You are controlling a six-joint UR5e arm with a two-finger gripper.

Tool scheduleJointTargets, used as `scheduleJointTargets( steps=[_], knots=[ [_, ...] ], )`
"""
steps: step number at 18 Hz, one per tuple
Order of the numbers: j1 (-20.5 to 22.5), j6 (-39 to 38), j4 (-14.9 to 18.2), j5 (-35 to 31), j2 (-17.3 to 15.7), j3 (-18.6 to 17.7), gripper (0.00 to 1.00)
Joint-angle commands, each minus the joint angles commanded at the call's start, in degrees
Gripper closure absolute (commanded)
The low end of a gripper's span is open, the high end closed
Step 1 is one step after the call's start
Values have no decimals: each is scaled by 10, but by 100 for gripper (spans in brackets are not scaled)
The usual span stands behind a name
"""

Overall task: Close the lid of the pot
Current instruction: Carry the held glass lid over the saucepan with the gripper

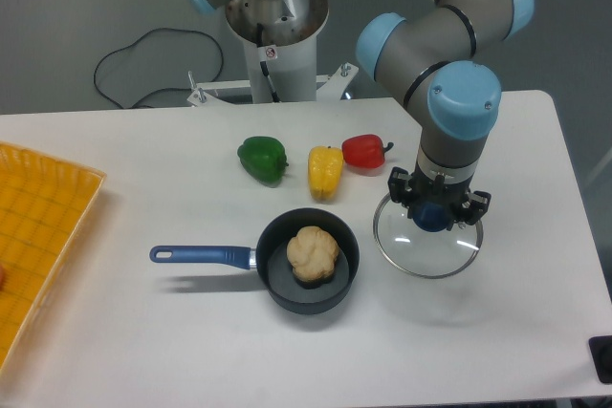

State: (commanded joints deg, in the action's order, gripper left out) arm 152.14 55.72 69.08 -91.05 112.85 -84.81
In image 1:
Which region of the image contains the glass pot lid blue knob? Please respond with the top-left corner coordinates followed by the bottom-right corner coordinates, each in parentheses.
top-left (373, 195), bottom-right (484, 279)

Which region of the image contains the red bell pepper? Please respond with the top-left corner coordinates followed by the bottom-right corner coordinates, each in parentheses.
top-left (341, 134), bottom-right (394, 169)

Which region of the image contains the yellow woven basket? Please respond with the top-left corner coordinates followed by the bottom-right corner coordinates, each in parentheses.
top-left (1, 141), bottom-right (106, 368)

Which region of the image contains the beige bread roll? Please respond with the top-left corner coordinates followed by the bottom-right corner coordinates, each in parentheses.
top-left (287, 225), bottom-right (339, 284)

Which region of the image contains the black cable on floor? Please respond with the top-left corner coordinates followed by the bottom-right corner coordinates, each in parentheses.
top-left (93, 27), bottom-right (225, 110)

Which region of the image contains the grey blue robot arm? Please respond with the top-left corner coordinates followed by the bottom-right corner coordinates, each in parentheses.
top-left (189, 0), bottom-right (535, 232)

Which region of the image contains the black device at table edge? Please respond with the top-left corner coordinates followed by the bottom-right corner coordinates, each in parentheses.
top-left (588, 335), bottom-right (612, 384)

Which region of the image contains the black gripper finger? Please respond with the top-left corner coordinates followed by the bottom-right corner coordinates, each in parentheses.
top-left (387, 166), bottom-right (414, 219)
top-left (451, 190), bottom-right (492, 225)

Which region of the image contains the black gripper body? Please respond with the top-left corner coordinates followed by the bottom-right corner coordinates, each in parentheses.
top-left (408, 164), bottom-right (473, 209)

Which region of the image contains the yellow bell pepper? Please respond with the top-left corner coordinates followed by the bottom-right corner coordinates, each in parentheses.
top-left (308, 146), bottom-right (344, 201)

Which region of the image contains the dark pot blue handle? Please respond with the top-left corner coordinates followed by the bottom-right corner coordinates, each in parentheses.
top-left (149, 208), bottom-right (360, 315)

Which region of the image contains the green bell pepper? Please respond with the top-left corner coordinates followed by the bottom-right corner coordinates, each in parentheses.
top-left (237, 136), bottom-right (288, 184)

